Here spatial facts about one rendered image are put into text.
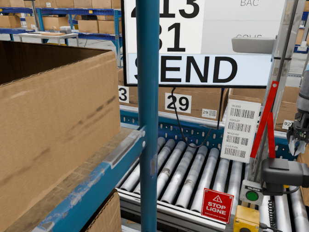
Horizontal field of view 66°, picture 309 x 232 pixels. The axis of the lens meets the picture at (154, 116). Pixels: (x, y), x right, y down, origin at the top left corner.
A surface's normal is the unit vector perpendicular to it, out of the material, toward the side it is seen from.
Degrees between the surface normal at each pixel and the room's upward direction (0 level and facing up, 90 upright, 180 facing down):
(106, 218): 90
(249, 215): 0
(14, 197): 91
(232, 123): 90
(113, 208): 90
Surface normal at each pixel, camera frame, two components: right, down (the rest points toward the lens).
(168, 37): -0.04, 0.36
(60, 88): 0.92, 0.17
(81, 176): 0.00, -0.91
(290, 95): -0.39, 0.38
